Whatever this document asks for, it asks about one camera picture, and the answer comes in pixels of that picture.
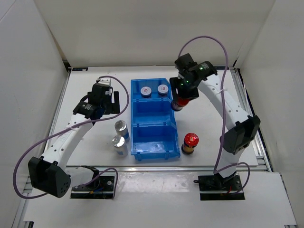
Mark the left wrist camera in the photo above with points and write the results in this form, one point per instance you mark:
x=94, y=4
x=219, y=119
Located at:
x=105, y=82

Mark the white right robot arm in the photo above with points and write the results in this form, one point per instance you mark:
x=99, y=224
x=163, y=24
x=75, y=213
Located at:
x=239, y=127

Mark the red-lid sauce jar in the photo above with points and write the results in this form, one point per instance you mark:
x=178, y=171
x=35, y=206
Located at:
x=179, y=104
x=191, y=140

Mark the blue bin near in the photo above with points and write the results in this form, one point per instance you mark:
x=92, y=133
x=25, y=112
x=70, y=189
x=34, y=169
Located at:
x=154, y=142

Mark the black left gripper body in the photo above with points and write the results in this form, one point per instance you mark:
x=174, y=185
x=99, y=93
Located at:
x=107, y=105

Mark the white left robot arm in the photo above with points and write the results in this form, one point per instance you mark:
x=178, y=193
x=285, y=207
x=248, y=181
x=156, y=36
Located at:
x=48, y=172

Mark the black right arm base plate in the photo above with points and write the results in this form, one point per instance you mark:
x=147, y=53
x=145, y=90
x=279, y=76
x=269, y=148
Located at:
x=215, y=188

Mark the aluminium frame rail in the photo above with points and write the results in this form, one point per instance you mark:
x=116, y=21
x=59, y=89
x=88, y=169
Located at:
x=156, y=193

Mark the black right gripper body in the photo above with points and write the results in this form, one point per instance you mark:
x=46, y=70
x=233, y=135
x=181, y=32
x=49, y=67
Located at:
x=186, y=91

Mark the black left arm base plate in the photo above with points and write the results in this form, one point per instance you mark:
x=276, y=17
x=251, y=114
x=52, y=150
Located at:
x=99, y=185

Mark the silver-lid pepper jar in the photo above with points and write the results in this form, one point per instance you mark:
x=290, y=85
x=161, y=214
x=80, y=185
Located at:
x=120, y=146
x=122, y=130

